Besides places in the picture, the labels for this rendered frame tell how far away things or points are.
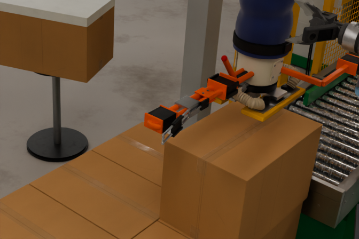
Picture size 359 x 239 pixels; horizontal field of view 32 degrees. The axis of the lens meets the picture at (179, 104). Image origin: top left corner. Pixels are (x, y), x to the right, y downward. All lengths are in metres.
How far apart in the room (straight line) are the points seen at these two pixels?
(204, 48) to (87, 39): 0.81
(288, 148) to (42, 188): 1.13
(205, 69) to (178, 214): 1.61
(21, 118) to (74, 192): 1.76
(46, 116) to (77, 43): 1.12
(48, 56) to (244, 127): 1.46
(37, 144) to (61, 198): 1.38
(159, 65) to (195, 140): 2.88
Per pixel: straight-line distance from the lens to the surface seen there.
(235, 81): 2.33
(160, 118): 2.03
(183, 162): 2.52
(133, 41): 5.85
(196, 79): 4.11
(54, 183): 2.97
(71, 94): 4.88
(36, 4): 3.71
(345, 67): 2.61
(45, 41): 3.69
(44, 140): 4.26
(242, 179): 2.36
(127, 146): 3.23
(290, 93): 2.58
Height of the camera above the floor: 2.28
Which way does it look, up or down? 28 degrees down
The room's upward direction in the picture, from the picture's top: 5 degrees clockwise
